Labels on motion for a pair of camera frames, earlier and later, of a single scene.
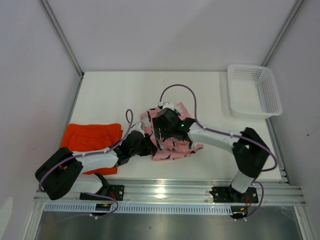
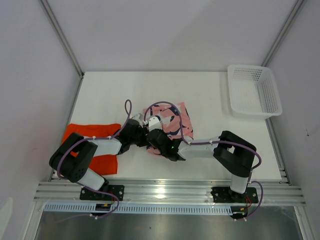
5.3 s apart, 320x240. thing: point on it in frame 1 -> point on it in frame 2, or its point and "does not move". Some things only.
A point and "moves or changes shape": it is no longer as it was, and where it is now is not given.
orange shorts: (84, 137) does not move
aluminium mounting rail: (277, 191) does not move
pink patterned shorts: (170, 148) moves or changes shape
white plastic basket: (252, 92) does not move
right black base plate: (227, 194) does not move
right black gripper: (157, 125) -> (162, 131)
